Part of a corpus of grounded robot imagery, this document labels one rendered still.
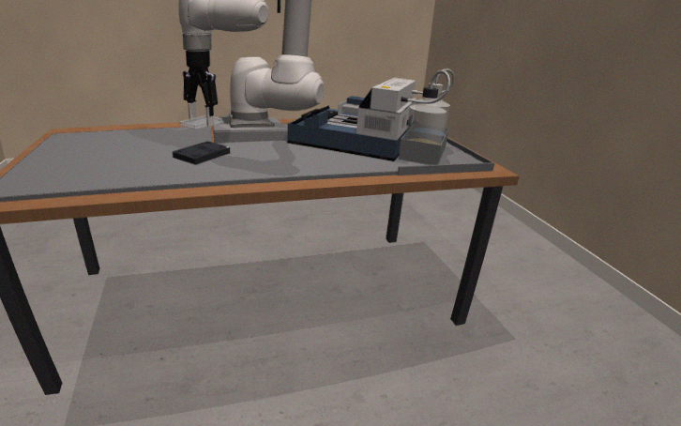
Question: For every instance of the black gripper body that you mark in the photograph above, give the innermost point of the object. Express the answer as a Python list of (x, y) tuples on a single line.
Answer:
[(198, 62)]

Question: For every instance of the dark grey raised edge strip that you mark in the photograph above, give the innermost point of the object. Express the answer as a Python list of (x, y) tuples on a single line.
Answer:
[(450, 168)]

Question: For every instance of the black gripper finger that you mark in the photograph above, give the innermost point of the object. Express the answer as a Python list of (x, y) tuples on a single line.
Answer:
[(190, 93), (212, 92)]

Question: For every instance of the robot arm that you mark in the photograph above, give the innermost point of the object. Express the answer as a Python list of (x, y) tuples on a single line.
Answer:
[(291, 85)]

